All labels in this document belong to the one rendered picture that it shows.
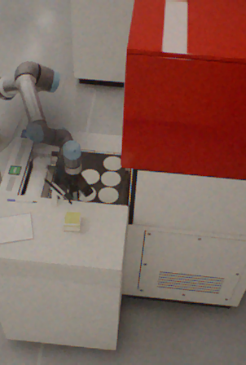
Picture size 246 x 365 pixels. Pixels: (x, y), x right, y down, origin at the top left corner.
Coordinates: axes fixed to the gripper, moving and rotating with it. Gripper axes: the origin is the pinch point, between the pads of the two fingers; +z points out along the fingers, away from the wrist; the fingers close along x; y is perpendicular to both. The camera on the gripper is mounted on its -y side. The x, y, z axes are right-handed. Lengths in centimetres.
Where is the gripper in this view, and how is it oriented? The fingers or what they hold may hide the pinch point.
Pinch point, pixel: (77, 199)
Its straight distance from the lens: 233.6
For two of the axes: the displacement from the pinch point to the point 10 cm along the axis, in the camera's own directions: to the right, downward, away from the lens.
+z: -0.4, 6.5, 7.6
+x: -7.1, 5.2, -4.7
